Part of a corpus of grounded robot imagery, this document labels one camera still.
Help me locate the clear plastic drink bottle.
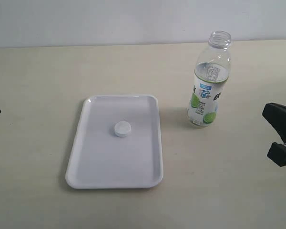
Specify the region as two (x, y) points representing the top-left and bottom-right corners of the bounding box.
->
(187, 31), (231, 127)

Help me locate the white bottle cap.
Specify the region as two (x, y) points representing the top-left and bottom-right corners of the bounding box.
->
(114, 121), (132, 137)

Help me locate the white rectangular plastic tray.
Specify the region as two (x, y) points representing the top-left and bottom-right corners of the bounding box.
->
(65, 94), (163, 189)

